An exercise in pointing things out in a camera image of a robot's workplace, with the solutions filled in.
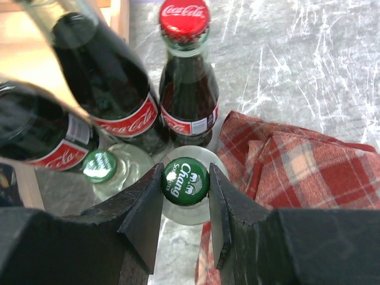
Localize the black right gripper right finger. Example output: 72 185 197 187
209 164 379 284

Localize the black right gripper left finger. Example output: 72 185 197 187
1 163 164 284

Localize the green cap clear bottle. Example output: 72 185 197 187
82 144 154 201
161 145 229 226

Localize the Coca-Cola glass bottle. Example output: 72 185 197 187
159 1 219 147
20 1 169 154
1 78 103 172

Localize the beige canvas tote bag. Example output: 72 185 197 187
1 158 45 210

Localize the red plaid cloth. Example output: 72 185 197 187
195 112 379 284

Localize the wooden clothes rack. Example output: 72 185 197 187
0 0 131 99

